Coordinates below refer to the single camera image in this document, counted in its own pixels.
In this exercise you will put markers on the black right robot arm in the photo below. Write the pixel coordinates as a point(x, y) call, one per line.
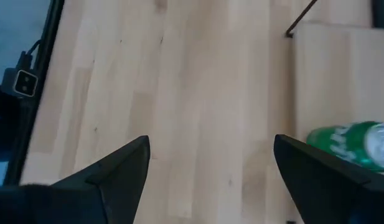
point(2, 124)

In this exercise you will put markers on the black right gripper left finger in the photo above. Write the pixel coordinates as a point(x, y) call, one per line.
point(110, 186)

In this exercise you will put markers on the green soda can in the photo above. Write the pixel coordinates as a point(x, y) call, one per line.
point(344, 143)

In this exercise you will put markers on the black aluminium table frame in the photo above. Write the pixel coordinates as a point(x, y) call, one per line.
point(33, 102)

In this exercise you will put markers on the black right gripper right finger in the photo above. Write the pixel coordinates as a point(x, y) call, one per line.
point(328, 189)

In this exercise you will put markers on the white-rimmed mounting bracket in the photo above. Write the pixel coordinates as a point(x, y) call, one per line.
point(25, 83)

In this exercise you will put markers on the wooden shelf with black legs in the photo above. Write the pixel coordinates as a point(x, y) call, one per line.
point(335, 77)

